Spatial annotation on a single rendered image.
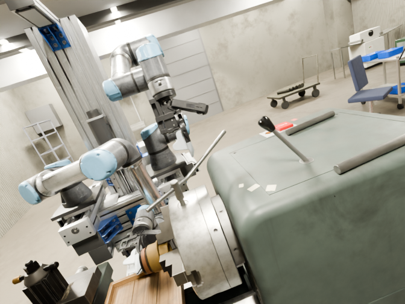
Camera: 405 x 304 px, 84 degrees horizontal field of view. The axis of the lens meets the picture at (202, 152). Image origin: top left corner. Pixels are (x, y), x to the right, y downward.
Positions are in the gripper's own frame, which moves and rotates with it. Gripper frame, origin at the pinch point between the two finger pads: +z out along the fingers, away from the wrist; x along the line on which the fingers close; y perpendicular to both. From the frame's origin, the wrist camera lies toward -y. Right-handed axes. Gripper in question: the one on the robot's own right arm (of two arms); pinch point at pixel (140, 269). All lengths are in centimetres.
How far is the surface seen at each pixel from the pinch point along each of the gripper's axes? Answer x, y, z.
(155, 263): 0.5, -5.3, 0.8
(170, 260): 2.1, -10.8, 3.7
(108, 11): 247, 46, -555
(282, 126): 18, -63, -25
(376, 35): -24, -682, -639
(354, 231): 2, -56, 18
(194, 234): 10.3, -20.6, 8.0
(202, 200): 14.7, -25.2, 0.7
